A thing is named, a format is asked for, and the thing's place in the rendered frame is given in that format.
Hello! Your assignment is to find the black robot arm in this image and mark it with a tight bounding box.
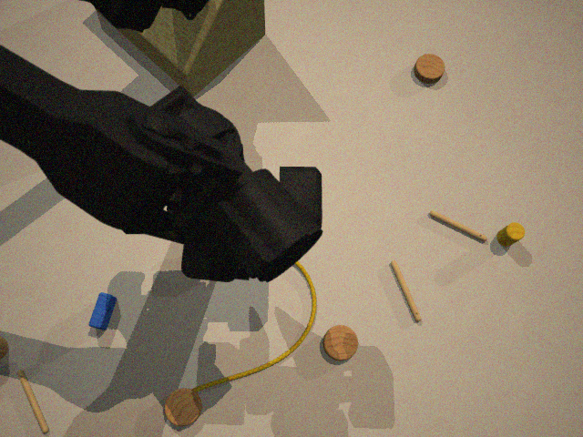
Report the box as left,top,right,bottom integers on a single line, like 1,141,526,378
0,0,322,283

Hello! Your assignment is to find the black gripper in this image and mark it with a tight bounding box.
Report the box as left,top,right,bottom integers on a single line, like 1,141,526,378
166,167,322,228

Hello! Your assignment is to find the yellow string with wooden stick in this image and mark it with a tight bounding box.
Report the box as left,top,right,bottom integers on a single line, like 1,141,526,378
192,261,316,392

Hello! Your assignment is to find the blue rectangular block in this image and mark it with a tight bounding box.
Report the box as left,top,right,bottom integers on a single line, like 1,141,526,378
88,292,117,330

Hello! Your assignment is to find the short yellow cylinder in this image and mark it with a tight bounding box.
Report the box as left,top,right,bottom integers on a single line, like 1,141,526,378
496,222,525,247

